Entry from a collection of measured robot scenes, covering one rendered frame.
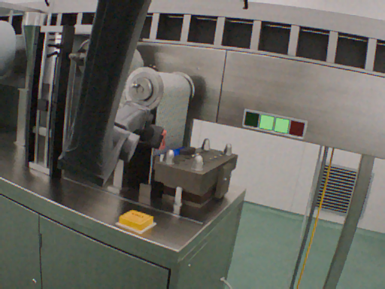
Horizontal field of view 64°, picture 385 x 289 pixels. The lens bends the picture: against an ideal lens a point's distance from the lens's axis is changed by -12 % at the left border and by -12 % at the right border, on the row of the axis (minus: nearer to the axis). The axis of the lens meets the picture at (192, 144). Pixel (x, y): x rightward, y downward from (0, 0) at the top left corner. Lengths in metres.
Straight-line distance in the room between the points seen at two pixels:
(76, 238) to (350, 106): 1.05
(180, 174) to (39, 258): 0.59
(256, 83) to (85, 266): 0.91
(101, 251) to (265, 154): 2.93
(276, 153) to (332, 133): 2.44
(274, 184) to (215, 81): 2.53
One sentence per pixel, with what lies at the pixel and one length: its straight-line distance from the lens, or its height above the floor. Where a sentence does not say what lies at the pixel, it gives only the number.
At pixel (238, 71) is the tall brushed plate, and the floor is 1.36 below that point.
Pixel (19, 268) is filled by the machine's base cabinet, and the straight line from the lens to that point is 1.40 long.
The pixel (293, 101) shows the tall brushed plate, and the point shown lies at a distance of 1.33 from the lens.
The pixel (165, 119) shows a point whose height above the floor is 1.16.
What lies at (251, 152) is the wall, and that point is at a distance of 3.79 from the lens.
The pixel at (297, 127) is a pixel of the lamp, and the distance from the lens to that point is 1.32.
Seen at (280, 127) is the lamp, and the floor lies 1.18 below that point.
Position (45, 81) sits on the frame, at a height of 1.23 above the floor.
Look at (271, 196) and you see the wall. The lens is 3.85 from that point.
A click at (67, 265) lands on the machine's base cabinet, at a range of 1.17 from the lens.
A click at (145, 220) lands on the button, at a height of 0.92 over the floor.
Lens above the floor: 1.31
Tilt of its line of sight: 11 degrees down
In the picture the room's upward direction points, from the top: 8 degrees clockwise
